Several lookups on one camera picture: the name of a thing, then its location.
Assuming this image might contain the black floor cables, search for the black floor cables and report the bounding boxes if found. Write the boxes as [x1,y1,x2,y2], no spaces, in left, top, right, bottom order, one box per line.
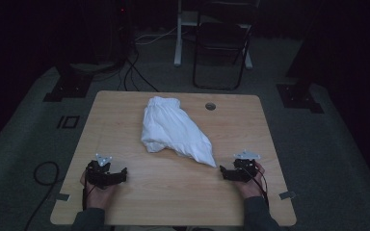
[118,51,160,93]

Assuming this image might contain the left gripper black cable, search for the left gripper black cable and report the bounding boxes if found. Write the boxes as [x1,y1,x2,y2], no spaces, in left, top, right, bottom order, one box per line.
[82,179,97,212]

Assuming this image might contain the black stand base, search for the black stand base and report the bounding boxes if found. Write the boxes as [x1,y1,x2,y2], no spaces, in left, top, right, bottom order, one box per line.
[276,81,325,114]
[42,64,94,103]

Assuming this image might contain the person's right hand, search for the person's right hand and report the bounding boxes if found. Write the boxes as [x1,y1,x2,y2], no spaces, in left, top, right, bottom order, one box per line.
[234,162,267,200]

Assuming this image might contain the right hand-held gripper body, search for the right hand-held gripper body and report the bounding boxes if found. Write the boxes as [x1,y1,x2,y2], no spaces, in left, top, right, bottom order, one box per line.
[233,149,260,183]

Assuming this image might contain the black folding chair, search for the black folding chair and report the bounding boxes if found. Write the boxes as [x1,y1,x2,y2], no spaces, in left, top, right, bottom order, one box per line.
[192,0,260,91]

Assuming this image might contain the black floor tape marking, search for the black floor tape marking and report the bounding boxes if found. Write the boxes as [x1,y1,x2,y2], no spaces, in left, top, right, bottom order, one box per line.
[56,115,81,130]

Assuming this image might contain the looped black floor cable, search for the looped black floor cable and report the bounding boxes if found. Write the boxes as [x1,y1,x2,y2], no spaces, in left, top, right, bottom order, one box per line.
[23,161,62,231]

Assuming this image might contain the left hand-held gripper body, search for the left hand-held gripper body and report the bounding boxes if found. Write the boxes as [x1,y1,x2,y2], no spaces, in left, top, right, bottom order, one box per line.
[86,153,113,190]

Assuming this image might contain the person's left hand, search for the person's left hand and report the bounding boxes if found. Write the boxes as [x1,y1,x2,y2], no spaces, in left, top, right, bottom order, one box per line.
[80,171,117,210]

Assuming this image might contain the white floor cable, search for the white floor cable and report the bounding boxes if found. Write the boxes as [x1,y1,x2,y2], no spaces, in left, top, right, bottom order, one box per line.
[134,27,178,46]

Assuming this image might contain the white metal stand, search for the white metal stand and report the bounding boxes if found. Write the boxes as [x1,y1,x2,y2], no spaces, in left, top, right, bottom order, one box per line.
[173,0,254,70]

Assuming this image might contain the white skirt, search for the white skirt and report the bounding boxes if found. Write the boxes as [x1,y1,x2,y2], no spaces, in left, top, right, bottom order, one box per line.
[140,95,218,168]

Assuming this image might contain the dark equipment tower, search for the dark equipment tower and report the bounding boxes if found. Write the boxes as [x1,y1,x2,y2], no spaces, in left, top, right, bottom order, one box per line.
[70,0,137,73]

